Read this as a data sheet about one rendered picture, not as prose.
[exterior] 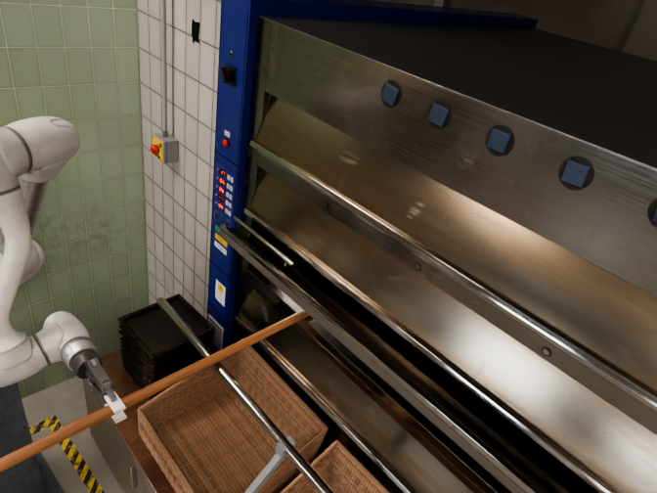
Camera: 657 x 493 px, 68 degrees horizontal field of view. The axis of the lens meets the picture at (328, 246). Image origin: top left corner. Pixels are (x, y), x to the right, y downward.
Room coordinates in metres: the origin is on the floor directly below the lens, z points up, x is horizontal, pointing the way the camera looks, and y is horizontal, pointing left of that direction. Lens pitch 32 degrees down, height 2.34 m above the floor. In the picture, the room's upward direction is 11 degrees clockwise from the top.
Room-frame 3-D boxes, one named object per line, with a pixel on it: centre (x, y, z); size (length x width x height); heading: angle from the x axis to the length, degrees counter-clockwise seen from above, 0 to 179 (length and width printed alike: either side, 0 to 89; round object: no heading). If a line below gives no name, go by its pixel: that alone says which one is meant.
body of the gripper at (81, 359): (0.92, 0.60, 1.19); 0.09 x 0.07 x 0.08; 50
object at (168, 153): (1.92, 0.78, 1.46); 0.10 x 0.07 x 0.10; 49
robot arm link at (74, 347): (0.97, 0.65, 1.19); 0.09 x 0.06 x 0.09; 140
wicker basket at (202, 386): (1.15, 0.23, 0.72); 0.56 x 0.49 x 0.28; 49
